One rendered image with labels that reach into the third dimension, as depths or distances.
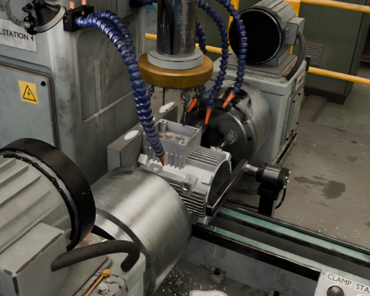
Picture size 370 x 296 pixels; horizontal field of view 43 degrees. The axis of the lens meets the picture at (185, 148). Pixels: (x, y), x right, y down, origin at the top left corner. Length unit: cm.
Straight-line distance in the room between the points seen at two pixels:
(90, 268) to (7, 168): 21
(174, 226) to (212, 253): 31
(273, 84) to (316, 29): 282
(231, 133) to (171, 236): 50
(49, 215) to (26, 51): 56
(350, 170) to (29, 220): 139
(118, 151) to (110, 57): 26
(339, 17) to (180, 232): 346
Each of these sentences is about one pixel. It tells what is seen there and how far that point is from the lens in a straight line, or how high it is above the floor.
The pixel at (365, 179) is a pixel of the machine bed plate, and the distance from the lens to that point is 180.
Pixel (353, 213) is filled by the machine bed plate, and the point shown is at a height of 80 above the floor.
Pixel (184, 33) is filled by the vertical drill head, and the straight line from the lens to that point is 105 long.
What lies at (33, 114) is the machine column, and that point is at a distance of 118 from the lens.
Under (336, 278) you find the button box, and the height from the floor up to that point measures 108.
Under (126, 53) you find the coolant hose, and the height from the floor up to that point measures 141.
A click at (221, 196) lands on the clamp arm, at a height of 103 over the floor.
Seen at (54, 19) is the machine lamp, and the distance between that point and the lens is 91.
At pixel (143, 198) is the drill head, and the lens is 93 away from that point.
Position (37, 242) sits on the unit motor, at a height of 131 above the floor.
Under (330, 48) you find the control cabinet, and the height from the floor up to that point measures 50.
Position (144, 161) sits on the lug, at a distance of 118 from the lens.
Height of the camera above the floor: 170
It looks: 30 degrees down
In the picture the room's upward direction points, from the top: 3 degrees clockwise
